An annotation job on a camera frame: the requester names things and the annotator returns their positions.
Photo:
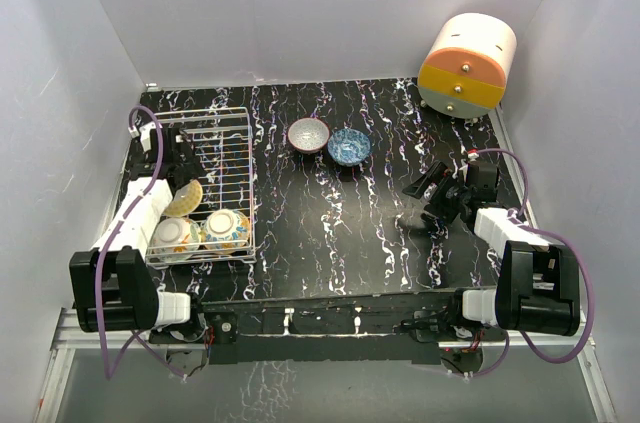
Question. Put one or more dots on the cylindrical drawer cabinet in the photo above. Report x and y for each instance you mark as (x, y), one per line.
(466, 71)

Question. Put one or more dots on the blue patterned bowl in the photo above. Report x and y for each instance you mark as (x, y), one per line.
(349, 147)

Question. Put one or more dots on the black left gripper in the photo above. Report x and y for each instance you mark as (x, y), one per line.
(192, 171)

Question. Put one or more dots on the yellow sun pattern bowl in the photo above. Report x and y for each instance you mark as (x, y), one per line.
(186, 200)

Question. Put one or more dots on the orange flower leaf bowl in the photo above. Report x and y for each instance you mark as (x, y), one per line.
(175, 240)

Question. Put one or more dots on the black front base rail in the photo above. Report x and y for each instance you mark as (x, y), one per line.
(410, 326)

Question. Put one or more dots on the grey bowl red rim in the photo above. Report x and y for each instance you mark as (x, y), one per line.
(308, 135)

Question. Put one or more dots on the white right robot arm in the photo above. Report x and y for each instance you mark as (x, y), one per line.
(538, 288)

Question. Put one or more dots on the white wire dish rack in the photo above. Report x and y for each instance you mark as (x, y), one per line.
(223, 139)

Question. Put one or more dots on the orange blue swirl bowl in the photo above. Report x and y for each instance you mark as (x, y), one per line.
(226, 231)

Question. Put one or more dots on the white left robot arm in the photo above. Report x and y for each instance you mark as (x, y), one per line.
(112, 287)

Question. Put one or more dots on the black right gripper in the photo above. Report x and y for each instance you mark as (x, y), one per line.
(432, 175)

